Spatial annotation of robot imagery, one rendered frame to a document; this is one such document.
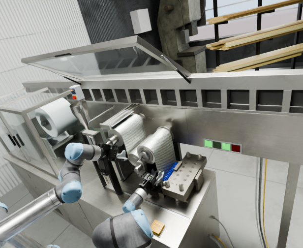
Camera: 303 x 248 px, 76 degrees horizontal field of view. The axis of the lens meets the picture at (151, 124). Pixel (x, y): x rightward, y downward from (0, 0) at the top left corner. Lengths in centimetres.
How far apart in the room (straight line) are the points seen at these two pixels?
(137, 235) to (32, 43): 381
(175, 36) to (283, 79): 560
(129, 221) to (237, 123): 82
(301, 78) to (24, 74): 382
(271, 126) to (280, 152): 17
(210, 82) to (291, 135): 51
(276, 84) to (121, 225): 96
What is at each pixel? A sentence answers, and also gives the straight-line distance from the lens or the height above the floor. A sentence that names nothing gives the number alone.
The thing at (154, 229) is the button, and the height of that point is 92.
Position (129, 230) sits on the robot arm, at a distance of 84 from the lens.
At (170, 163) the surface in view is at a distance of 147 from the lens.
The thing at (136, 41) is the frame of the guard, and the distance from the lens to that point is 87.
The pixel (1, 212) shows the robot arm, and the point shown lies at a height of 141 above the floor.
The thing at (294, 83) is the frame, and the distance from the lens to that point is 115.
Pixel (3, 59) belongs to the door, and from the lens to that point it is 400.
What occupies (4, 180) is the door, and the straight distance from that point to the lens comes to 417.
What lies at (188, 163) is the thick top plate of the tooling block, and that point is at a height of 103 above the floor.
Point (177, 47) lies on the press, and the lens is 662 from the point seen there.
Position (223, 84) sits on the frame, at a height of 161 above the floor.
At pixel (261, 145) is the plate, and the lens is 133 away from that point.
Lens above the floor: 199
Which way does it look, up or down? 27 degrees down
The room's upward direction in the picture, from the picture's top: 13 degrees counter-clockwise
